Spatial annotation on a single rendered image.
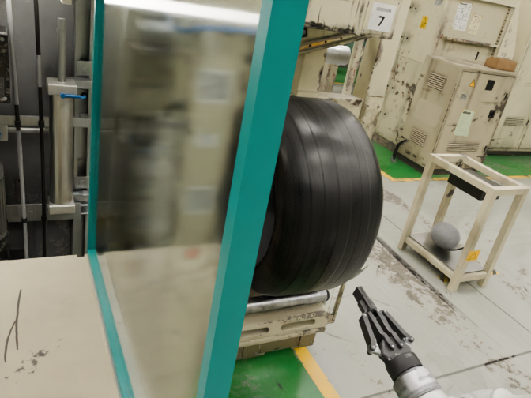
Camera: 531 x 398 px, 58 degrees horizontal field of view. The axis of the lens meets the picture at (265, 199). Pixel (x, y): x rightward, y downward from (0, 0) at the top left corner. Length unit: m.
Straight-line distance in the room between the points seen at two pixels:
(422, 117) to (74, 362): 5.44
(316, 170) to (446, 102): 4.56
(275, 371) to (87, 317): 1.86
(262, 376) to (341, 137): 1.54
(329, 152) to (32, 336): 0.77
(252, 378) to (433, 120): 4.01
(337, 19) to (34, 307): 1.15
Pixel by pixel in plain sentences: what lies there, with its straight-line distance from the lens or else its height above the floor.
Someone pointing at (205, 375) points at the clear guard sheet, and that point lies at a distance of 0.33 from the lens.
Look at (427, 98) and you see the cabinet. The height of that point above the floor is 0.81.
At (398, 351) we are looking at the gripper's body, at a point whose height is 1.05.
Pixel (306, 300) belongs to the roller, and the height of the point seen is 0.91.
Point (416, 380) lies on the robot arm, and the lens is 1.12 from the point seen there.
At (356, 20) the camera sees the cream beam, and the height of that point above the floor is 1.68.
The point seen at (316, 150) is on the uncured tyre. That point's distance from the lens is 1.18.
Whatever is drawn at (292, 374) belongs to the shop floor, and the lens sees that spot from 2.56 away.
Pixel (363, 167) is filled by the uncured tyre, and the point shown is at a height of 1.37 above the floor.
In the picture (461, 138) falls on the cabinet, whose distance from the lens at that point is 5.99.
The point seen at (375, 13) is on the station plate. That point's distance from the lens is 1.63.
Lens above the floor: 1.76
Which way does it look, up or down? 25 degrees down
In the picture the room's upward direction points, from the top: 11 degrees clockwise
